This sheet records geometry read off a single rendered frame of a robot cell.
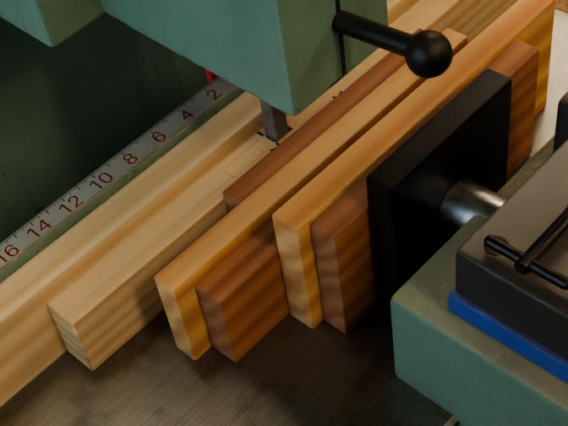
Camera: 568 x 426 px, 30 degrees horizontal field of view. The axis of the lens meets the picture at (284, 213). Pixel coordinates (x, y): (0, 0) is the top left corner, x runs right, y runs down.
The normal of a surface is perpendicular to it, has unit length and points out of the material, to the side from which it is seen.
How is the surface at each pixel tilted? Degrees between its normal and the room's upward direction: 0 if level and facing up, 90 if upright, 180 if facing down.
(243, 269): 0
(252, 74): 90
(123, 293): 90
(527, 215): 0
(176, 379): 0
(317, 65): 90
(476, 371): 90
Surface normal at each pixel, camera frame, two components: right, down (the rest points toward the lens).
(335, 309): -0.68, 0.59
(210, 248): -0.11, -0.66
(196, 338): 0.72, 0.45
